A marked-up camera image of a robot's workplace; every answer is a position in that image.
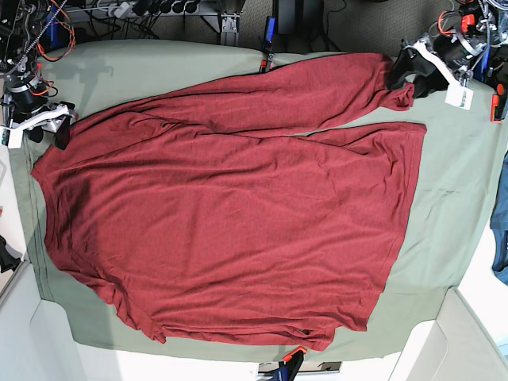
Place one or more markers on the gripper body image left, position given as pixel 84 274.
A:
pixel 28 108

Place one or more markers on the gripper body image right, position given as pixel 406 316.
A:
pixel 453 57

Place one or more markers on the red long-sleeve T-shirt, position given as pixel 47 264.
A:
pixel 246 210

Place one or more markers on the orange clamp right edge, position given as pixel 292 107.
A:
pixel 499 104

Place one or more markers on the black clamp left edge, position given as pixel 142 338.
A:
pixel 7 261

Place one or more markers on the white power strip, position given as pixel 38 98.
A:
pixel 121 10

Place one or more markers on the blue clamp top middle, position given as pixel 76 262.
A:
pixel 266 46

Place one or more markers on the blue cloth right edge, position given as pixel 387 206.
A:
pixel 499 225

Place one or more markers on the white bin bottom left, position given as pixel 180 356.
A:
pixel 36 338

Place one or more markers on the white bin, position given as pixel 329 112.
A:
pixel 36 338
pixel 453 346

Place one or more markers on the white bin bottom right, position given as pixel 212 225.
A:
pixel 453 346

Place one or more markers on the blue orange clamp bottom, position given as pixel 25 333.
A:
pixel 290 365

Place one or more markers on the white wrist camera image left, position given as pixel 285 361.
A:
pixel 11 138

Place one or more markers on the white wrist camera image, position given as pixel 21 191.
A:
pixel 11 138
pixel 459 97

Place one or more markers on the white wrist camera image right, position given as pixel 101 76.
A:
pixel 459 97

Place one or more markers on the metal table leg bracket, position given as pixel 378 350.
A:
pixel 229 29

